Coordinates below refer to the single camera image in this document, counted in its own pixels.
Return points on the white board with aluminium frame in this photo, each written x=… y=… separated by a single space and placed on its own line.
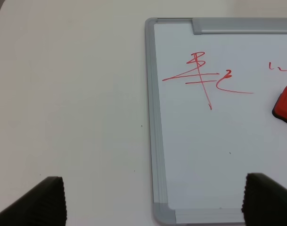
x=212 y=86

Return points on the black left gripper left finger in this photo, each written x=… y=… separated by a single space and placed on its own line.
x=43 y=205

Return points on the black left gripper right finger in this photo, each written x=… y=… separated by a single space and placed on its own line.
x=265 y=201

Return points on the red whiteboard eraser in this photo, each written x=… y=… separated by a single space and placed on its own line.
x=280 y=108

